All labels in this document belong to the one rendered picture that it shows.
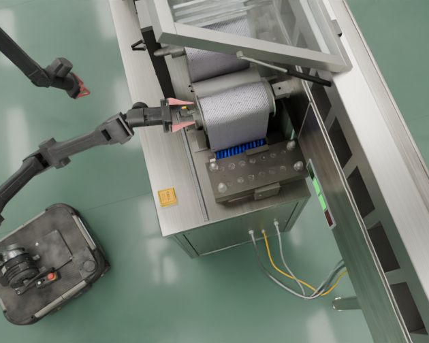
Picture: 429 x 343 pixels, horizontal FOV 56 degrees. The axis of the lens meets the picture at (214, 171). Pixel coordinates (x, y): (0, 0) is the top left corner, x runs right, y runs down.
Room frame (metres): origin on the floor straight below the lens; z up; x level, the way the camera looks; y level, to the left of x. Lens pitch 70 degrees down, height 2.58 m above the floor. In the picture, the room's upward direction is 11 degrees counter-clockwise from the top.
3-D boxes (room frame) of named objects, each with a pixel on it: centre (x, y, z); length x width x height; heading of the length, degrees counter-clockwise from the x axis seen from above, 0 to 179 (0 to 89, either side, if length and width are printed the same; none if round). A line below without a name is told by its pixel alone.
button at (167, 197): (0.53, 0.22, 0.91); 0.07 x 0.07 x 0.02; 5
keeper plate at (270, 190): (0.45, -0.20, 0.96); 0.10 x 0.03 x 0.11; 95
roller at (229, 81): (0.83, -0.11, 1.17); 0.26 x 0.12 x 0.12; 95
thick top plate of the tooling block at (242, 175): (0.54, -0.17, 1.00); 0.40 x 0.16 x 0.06; 95
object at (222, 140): (0.65, -0.12, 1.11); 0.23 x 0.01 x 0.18; 95
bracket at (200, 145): (0.74, 0.05, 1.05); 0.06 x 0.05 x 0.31; 95
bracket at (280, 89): (0.73, -0.29, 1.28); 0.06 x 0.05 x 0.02; 95
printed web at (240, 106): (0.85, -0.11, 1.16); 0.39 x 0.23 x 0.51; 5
